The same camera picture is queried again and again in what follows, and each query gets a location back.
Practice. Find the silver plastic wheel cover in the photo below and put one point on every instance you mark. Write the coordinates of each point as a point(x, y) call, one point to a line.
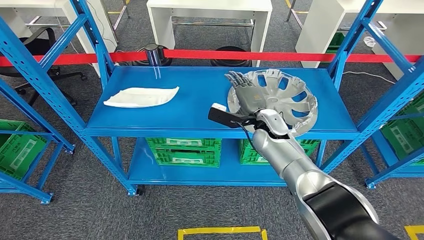
point(280, 97)

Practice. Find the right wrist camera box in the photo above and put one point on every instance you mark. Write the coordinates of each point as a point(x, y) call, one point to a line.
point(220, 116)

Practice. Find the yellow floor tape outline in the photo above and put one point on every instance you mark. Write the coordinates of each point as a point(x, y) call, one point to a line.
point(218, 230)
point(415, 229)

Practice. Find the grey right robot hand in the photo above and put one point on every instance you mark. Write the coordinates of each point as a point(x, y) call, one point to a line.
point(248, 97)

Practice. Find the blue metal shelf rack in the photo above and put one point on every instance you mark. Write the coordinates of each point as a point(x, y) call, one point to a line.
point(386, 155)
point(49, 133)
point(192, 99)

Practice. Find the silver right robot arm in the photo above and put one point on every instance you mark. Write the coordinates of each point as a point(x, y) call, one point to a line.
point(291, 159)

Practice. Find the black stanchion post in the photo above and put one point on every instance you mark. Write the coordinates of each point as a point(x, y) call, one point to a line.
point(153, 53)

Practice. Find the white curved plastic part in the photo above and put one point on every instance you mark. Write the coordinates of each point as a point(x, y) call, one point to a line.
point(139, 97)

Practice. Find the black stanchion base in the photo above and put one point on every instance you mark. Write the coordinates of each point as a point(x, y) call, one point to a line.
point(167, 61)
point(232, 64)

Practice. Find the black office chair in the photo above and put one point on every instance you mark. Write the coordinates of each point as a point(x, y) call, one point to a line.
point(36, 46)

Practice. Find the crumpled clear plastic bag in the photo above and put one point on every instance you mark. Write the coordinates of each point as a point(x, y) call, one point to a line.
point(369, 41)

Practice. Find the red barrier belt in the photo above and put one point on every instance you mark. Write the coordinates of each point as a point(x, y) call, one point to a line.
point(215, 54)

